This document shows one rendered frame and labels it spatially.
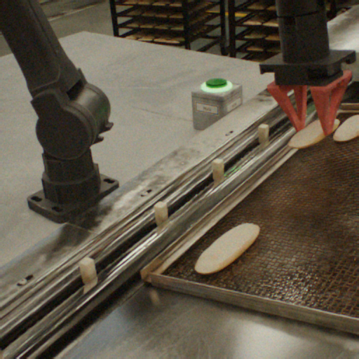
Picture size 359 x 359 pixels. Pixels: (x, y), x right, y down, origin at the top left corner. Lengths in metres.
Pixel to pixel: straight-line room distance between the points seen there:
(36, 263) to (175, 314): 0.22
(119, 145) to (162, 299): 0.53
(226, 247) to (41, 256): 0.23
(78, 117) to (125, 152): 0.26
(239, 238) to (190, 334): 0.14
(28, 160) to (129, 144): 0.18
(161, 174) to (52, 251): 0.22
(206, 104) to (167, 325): 0.59
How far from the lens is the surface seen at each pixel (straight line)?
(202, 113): 1.07
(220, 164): 0.86
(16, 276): 0.70
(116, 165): 0.99
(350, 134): 0.86
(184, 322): 0.54
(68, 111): 0.79
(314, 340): 0.50
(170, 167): 0.87
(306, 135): 0.75
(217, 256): 0.60
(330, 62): 0.71
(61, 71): 0.80
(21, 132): 1.18
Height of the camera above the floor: 1.26
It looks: 29 degrees down
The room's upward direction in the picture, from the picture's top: 5 degrees counter-clockwise
